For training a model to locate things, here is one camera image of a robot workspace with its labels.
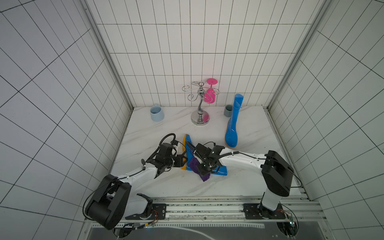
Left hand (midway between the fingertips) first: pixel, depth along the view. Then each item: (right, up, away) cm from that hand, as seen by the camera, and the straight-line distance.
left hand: (183, 161), depth 87 cm
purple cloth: (+6, 0, -4) cm, 7 cm away
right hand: (+11, -3, -2) cm, 11 cm away
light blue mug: (-21, +30, +21) cm, 42 cm away
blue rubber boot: (+32, +15, +11) cm, 37 cm away
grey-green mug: (+32, +32, +22) cm, 51 cm away
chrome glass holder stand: (+12, +26, +25) cm, 38 cm away
